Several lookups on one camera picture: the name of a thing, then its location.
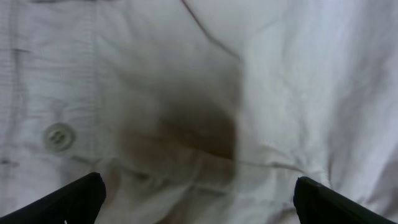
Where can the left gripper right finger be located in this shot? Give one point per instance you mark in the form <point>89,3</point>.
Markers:
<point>317,204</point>

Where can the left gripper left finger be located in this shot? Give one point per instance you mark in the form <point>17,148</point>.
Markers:
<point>76,203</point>

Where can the beige cotton shorts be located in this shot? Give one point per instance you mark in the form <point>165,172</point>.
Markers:
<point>199,111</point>

